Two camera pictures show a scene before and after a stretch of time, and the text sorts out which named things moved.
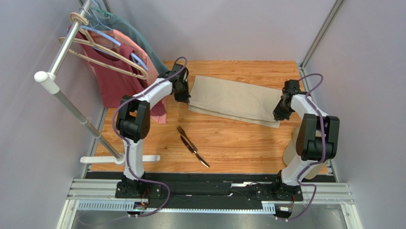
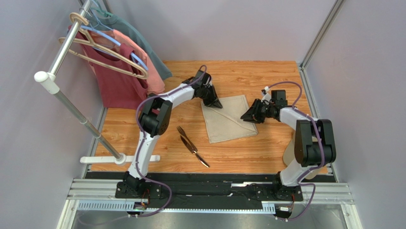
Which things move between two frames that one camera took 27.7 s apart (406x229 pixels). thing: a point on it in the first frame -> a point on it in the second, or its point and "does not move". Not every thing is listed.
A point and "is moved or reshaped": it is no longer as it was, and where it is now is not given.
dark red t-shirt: x=118 y=74 does not move
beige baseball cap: x=289 y=152 does not move
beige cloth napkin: x=235 y=100 is moved or reshaped
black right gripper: x=281 y=110 -> x=257 y=110
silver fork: x=182 y=131 does not move
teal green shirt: x=119 y=23 does not move
